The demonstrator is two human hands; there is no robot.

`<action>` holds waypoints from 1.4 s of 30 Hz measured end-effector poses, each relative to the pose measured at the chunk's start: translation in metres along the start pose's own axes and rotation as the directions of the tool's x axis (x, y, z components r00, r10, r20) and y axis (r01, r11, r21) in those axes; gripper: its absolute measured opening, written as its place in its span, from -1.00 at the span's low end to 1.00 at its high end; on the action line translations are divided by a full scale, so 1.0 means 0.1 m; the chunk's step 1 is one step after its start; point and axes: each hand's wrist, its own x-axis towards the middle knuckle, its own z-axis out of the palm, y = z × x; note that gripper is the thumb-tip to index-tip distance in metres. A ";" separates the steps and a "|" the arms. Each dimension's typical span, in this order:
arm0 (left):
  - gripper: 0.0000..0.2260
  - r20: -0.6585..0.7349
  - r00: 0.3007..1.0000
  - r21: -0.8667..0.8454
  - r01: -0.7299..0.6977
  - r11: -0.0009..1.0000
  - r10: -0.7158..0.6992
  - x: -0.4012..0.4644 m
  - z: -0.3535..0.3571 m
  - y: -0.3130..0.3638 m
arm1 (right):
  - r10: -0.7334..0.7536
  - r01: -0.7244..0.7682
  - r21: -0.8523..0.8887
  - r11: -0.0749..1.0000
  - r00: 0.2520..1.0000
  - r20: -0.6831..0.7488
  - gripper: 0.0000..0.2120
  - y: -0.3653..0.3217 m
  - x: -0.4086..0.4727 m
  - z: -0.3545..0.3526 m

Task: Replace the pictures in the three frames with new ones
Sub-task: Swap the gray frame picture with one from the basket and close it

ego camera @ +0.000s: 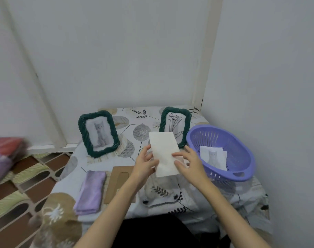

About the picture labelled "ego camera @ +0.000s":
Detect purple plastic basket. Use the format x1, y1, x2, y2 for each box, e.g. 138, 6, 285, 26
186, 124, 256, 183

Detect person's right hand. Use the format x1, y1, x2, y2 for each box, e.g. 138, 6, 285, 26
171, 145, 212, 188

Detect purple mattress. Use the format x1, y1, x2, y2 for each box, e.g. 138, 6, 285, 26
0, 136, 28, 189

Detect white paper brown plant drawing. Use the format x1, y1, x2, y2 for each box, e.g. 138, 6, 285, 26
148, 131, 184, 178

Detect black trousers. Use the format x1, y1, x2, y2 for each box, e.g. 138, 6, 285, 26
113, 214, 231, 248

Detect brown cardboard frame backing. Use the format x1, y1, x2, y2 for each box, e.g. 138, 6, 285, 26
104, 166, 137, 204

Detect leaf patterned tablecloth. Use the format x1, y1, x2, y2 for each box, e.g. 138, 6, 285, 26
30, 105, 272, 248

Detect purple cloth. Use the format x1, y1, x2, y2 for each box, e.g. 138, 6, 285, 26
74, 170, 107, 216

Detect person's left forearm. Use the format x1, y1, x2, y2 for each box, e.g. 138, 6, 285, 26
73, 175, 150, 248

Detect person's left hand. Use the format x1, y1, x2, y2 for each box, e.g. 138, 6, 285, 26
132, 144, 160, 184

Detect grey woven picture frame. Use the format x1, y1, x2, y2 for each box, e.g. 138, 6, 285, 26
141, 173, 184, 208

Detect person's right forearm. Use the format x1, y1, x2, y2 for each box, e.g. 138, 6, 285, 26
198, 177, 272, 248

